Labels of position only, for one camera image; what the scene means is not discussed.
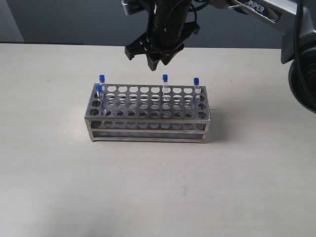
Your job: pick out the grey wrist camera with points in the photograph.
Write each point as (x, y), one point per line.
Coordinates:
(131, 7)

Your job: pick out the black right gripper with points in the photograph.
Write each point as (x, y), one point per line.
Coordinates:
(167, 28)

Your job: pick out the stainless steel test tube rack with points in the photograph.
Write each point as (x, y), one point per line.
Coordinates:
(125, 112)

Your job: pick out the blue capped tube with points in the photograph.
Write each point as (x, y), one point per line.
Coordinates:
(165, 91)
(196, 89)
(99, 92)
(102, 82)

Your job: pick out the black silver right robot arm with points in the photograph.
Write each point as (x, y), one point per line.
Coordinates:
(296, 20)

